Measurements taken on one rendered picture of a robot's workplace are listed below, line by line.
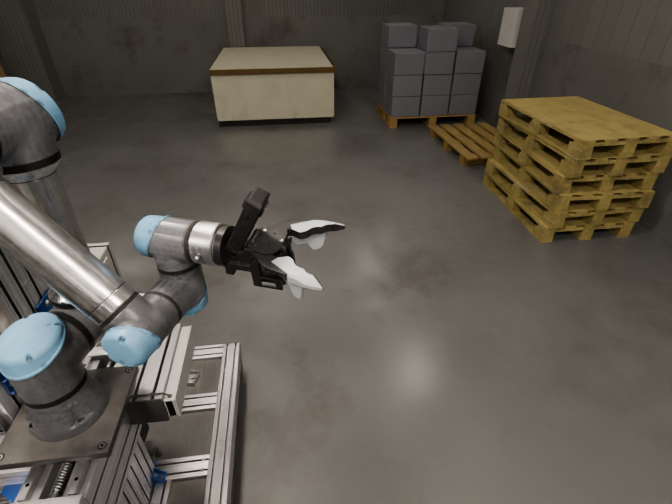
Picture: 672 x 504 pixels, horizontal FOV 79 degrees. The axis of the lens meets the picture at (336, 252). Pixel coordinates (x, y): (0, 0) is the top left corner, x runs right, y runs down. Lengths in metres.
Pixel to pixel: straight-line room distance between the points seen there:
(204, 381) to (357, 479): 0.89
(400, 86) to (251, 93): 2.20
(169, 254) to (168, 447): 1.49
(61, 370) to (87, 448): 0.17
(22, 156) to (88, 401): 0.50
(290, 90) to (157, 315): 6.03
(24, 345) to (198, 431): 1.31
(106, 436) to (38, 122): 0.61
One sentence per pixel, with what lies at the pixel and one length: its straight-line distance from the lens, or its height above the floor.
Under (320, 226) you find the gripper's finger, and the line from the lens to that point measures 0.69.
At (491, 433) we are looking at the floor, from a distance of 2.43.
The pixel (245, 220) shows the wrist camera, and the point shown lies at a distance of 0.64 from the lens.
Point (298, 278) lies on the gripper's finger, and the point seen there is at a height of 1.57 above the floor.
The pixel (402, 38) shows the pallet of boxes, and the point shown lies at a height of 1.17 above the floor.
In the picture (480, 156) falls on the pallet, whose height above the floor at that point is 0.12.
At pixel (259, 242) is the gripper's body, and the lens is 0.67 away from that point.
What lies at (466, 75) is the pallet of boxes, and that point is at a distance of 6.79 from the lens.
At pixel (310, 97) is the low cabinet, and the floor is 0.40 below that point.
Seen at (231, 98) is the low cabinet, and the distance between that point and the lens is 6.68.
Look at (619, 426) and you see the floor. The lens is 2.74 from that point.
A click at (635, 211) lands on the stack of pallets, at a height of 0.26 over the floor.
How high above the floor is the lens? 1.95
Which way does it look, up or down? 34 degrees down
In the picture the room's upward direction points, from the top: straight up
